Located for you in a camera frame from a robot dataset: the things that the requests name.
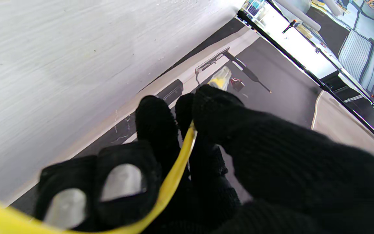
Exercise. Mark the flat grey metal strip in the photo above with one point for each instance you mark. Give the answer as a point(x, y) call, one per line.
point(211, 61)

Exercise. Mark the black stick tool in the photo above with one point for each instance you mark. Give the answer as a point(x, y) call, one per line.
point(248, 73)

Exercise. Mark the black metal frame bar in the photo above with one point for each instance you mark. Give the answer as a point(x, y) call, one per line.
point(304, 70)

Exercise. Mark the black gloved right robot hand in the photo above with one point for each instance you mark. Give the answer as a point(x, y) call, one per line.
point(287, 169)

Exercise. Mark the small dark red object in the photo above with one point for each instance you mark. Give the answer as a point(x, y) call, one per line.
point(237, 84)

